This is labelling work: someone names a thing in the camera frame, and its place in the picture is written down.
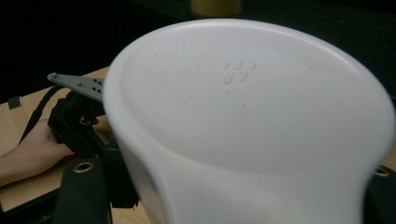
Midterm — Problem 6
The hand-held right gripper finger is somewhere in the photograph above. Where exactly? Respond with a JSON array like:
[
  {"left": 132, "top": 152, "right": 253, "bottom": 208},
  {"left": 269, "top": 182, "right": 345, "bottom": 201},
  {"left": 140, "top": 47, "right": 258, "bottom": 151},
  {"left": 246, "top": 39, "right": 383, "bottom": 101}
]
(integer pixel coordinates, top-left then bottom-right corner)
[{"left": 102, "top": 146, "right": 141, "bottom": 210}]

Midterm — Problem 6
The white cup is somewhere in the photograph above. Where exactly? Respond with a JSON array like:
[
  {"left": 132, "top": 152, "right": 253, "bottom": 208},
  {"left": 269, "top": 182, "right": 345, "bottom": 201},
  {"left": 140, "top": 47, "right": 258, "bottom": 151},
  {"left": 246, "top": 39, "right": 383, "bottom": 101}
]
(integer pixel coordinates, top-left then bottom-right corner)
[{"left": 102, "top": 18, "right": 396, "bottom": 224}]

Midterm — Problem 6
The black tape piece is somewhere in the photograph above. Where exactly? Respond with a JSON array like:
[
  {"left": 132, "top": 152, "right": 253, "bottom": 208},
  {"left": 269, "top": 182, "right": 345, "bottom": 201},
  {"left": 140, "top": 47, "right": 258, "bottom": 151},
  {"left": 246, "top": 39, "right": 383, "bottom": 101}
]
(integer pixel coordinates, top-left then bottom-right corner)
[{"left": 7, "top": 95, "right": 22, "bottom": 110}]

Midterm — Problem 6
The glass jar of tan powder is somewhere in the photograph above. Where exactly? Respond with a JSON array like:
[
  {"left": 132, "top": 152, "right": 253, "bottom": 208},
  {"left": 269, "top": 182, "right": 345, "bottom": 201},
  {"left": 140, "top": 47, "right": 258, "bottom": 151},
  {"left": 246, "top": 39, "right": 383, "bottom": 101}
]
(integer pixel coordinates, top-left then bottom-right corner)
[{"left": 190, "top": 0, "right": 244, "bottom": 19}]

